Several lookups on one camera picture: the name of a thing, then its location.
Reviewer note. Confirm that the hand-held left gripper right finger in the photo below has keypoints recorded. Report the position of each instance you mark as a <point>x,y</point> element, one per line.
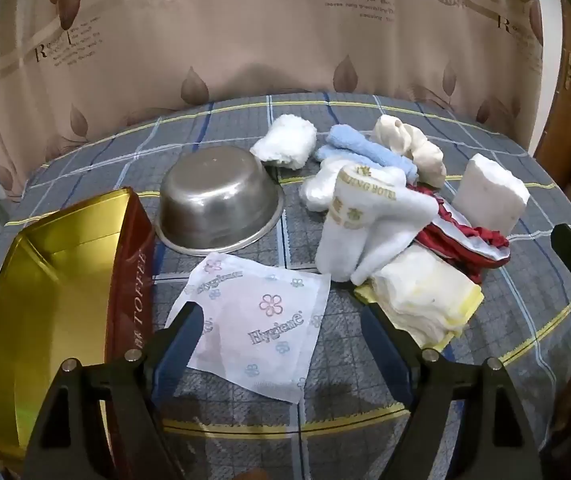
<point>386,347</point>

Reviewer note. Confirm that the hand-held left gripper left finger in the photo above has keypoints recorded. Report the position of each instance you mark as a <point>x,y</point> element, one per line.
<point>181,340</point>

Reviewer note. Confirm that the white cloth yellow edge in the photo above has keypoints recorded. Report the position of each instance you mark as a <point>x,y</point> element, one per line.
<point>415,290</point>

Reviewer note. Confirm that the white flower-print wipe packet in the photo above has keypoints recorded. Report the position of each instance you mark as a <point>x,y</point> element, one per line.
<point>260,320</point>

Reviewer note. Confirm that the white foam block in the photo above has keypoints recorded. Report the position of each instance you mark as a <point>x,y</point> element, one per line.
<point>490,195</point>

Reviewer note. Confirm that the red and white star-print cloth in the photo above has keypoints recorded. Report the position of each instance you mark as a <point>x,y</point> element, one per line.
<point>460,240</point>

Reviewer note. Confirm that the white towel with gold print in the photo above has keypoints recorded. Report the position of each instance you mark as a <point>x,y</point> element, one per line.
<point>365,230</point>

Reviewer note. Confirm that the gold and red tin box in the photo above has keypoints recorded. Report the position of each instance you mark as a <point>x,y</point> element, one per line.
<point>50,280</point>

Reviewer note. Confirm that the small clear plastic bag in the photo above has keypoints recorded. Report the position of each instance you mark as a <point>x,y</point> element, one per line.
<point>318,187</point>

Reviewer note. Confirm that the cream cloth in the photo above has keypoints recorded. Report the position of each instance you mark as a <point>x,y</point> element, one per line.
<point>415,145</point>

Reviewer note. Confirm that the grey checked tablecloth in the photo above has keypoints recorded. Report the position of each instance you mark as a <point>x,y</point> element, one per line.
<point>515,285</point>

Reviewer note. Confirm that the stainless steel bowl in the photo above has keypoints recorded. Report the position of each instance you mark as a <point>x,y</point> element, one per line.
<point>215,195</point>

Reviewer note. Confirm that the light blue rolled towel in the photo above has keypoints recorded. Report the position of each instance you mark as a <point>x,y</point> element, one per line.
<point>360,147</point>

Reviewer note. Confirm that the white fluffy rolled towel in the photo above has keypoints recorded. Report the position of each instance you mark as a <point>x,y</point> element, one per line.
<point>285,142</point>

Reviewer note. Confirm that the beige leaf-print curtain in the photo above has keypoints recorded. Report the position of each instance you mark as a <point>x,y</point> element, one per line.
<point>265,35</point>

